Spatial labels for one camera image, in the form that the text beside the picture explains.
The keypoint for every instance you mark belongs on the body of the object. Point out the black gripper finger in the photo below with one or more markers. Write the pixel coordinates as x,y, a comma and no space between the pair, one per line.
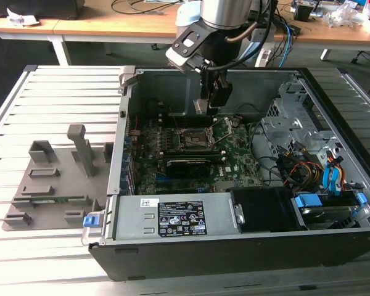
221,94
206,83

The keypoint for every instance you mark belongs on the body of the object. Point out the silver CPU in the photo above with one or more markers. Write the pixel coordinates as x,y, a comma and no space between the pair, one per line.
200,108

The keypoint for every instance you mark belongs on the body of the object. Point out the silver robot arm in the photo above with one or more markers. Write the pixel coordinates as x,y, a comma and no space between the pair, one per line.
225,12

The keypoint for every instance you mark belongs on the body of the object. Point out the metal CPU socket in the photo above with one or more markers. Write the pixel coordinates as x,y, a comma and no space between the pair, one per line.
194,140

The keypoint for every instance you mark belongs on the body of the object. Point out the white power strip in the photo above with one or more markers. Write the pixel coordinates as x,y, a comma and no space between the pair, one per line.
263,57

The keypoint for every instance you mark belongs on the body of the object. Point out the green motherboard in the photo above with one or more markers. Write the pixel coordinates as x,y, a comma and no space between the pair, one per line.
240,154

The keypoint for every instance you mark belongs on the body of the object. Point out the grey metal drive cage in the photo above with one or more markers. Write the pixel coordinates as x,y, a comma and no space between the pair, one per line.
277,129

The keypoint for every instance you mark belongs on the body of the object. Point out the grey plastic case latch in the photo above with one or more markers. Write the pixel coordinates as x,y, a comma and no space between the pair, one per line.
126,75

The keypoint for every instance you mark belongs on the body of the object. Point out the black graphics card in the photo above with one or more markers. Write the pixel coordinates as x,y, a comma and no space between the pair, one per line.
188,169

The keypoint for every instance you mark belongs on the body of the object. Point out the small black box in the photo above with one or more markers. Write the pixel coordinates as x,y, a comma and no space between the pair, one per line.
302,12

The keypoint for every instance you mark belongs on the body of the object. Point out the grey chipset heatsink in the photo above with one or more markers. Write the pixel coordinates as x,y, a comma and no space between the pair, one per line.
225,185

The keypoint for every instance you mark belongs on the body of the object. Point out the wooden desk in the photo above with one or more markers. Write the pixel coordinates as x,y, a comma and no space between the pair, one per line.
18,31
111,27

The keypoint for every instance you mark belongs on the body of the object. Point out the black plastic shroud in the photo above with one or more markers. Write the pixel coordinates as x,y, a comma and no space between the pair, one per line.
262,209

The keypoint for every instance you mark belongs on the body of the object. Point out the clear plastic bag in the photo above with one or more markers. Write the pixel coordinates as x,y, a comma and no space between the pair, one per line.
345,15

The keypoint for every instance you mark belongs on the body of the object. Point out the grey power supply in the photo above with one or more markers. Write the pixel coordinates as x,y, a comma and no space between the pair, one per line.
132,216

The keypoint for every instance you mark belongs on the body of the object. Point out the hard disk blue carrier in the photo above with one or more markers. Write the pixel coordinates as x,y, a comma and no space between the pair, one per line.
327,216

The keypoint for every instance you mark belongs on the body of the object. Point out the black PC case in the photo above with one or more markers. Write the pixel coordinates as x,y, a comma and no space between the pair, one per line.
265,256

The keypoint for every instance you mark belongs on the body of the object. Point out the grey parts rack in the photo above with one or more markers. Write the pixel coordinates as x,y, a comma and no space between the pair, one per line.
61,185

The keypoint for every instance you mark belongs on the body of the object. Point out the blue case latch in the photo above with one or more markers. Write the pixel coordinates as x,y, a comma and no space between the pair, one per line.
91,222

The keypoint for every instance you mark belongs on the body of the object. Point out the black bag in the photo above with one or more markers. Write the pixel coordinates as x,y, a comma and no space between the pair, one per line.
34,7

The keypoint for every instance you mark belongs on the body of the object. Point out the crumpled white paper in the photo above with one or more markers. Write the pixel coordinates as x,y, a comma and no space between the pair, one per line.
21,19

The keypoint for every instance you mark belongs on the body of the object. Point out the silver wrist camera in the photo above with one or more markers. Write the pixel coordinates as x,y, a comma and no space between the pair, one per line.
185,46

